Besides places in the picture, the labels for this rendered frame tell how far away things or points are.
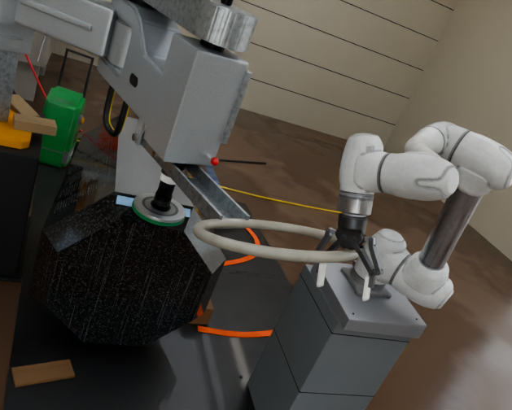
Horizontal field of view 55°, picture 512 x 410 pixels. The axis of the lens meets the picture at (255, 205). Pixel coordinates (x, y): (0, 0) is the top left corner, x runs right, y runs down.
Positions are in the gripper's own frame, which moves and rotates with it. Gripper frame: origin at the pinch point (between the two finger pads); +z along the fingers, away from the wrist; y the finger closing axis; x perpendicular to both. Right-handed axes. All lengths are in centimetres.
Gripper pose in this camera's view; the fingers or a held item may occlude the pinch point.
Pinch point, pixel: (342, 289)
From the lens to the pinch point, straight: 135.6
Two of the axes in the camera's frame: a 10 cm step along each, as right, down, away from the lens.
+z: -1.2, 9.9, 1.1
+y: -8.0, -1.6, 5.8
